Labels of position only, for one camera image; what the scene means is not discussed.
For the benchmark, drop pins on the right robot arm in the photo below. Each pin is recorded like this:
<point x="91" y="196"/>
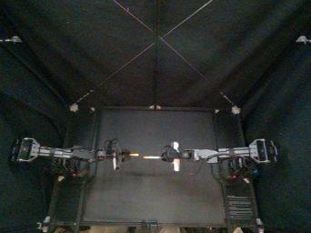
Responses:
<point x="232" y="152"/>

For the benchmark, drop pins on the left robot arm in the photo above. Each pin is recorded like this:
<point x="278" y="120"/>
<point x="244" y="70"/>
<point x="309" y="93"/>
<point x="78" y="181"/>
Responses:
<point x="61" y="151"/>

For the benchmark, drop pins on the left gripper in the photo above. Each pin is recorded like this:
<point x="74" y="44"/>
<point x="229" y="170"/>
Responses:
<point x="117" y="154"/>

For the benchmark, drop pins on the orange pen cap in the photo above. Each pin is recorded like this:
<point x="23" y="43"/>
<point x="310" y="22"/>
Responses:
<point x="134" y="154"/>

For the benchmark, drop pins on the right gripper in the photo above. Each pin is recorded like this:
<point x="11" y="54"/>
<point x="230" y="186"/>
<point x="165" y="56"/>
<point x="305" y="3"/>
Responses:
<point x="174" y="155"/>

